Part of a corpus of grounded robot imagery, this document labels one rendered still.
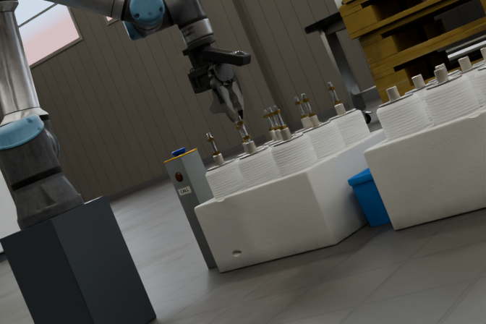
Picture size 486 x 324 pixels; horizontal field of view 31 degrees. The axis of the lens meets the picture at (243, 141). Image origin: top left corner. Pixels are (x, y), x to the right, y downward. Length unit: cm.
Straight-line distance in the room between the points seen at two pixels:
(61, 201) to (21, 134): 17
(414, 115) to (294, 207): 37
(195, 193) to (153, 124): 944
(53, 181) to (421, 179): 79
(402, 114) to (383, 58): 230
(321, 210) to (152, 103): 979
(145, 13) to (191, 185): 56
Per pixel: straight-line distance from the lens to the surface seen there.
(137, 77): 1175
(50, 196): 193
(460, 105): 175
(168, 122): 1158
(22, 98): 210
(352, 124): 219
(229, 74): 213
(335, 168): 203
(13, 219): 825
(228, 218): 214
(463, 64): 189
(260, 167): 208
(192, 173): 232
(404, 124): 181
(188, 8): 211
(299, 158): 200
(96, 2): 199
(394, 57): 408
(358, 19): 409
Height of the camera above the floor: 34
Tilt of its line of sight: 1 degrees down
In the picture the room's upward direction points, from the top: 22 degrees counter-clockwise
